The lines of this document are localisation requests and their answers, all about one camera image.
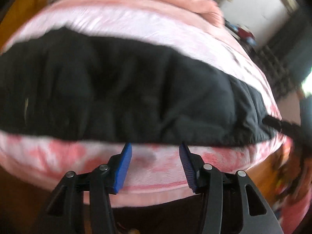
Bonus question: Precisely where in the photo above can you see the black pants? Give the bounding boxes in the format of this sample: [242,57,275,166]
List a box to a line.
[1,27,276,147]

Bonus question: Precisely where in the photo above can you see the dark curtain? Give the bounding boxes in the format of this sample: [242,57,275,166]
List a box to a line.
[251,8,311,100]

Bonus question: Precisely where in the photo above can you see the cluttered bedside table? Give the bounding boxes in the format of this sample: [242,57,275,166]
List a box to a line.
[225,20,256,53]

